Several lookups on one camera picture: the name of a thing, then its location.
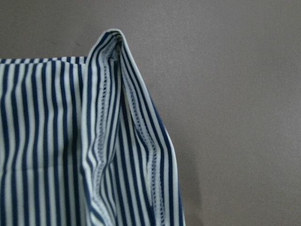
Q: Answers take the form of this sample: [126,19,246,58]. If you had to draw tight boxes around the blue white striped shirt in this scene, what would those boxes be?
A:
[0,29,185,226]

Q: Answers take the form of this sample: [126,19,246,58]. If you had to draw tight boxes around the brown paper table cover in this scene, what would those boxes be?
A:
[0,0,301,226]

